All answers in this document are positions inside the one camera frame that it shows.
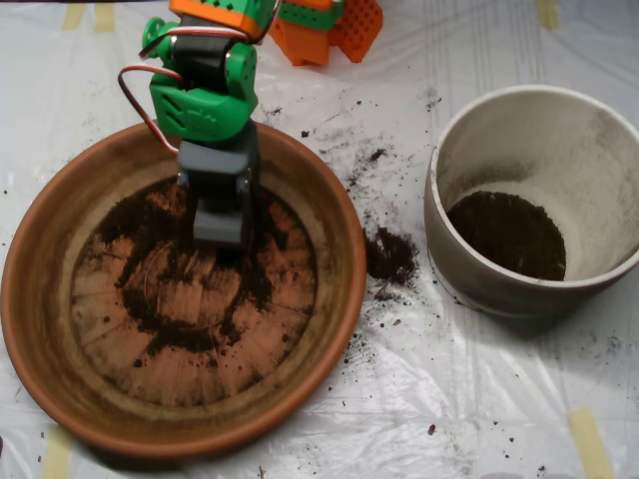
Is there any dark soil pile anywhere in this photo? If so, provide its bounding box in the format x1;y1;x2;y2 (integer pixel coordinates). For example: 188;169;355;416
94;182;291;353

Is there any terracotta plant saucer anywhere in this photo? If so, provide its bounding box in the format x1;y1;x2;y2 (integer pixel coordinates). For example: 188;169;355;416
0;113;369;460

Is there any spilled dark soil heap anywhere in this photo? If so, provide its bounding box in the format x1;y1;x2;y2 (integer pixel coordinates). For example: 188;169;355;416
363;227;419;288

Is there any dark soil in pot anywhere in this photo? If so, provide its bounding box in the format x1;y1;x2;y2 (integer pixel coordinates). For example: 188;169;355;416
446;189;568;281

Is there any white ceramic pot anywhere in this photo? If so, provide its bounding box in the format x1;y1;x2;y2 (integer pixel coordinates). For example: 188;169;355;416
423;84;639;320

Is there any clear white plastic sheet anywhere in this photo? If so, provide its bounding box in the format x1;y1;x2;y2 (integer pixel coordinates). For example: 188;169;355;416
0;0;639;479

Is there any red white servo cable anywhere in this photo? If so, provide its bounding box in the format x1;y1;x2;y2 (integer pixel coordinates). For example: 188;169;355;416
118;27;251;155

